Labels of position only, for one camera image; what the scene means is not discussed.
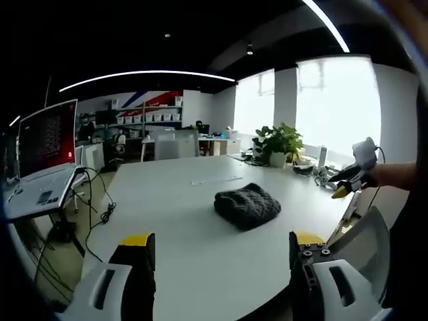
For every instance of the dark grey knitted towel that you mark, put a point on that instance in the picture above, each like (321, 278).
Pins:
(247, 207)

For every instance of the white upright device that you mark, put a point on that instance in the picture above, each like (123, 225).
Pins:
(322, 156)

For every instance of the green plant in white pot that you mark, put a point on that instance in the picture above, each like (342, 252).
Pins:
(279, 143)

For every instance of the person's dark clothing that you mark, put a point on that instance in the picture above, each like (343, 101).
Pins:
(408, 247)

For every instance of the curved ceiling light strip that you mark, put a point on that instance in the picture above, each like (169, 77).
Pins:
(329, 23)
(147, 75)

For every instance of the white laptop with red screen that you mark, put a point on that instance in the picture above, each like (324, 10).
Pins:
(43, 157)

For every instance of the white mesh office chair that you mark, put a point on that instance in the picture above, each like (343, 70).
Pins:
(175, 145)

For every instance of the shelf with white boxes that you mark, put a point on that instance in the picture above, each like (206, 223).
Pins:
(150, 117)

